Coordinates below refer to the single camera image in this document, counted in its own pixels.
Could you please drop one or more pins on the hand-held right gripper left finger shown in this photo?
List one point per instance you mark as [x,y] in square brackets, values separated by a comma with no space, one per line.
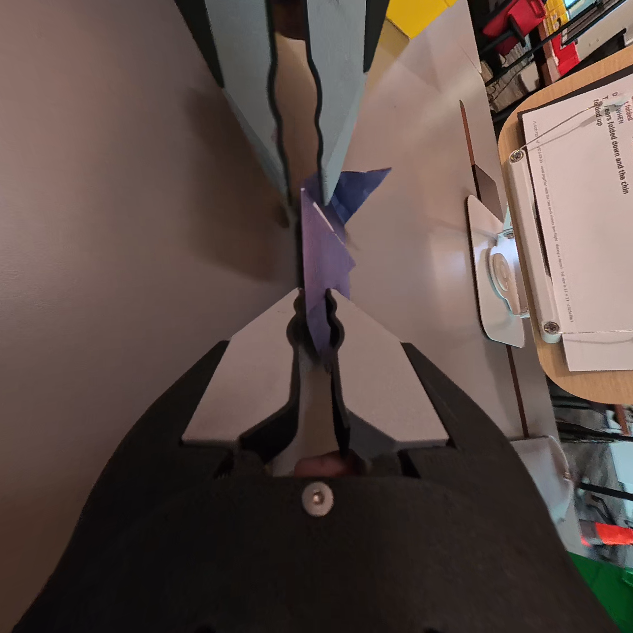
[242,395]

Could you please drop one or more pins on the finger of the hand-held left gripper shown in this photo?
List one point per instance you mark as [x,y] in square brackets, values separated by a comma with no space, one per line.
[242,59]
[341,74]

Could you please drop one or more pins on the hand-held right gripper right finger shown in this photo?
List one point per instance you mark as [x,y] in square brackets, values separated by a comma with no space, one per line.
[390,390]

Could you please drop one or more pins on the purple paper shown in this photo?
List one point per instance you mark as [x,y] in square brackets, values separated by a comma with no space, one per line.
[321,257]

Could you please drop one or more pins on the white plastic panel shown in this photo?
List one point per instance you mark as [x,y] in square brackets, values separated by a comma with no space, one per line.
[544,470]

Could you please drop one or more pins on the dark storage rack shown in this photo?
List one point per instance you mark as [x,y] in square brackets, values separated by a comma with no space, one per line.
[514,84]

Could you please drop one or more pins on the wooden board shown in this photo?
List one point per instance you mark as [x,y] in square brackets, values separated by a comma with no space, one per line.
[509,128]

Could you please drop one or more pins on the red bin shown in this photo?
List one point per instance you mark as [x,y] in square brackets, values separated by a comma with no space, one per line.
[514,20]

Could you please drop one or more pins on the printed instruction sheet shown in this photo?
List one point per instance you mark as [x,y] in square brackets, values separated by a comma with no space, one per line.
[583,237]

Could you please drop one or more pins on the orange-red strip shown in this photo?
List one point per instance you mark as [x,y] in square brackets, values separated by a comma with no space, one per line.
[611,534]

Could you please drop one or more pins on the green bin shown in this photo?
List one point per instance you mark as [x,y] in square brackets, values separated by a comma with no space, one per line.
[606,588]

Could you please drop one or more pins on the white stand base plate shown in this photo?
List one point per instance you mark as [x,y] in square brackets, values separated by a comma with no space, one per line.
[482,296]

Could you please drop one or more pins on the white stand bracket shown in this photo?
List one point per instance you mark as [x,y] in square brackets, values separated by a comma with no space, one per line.
[529,237]

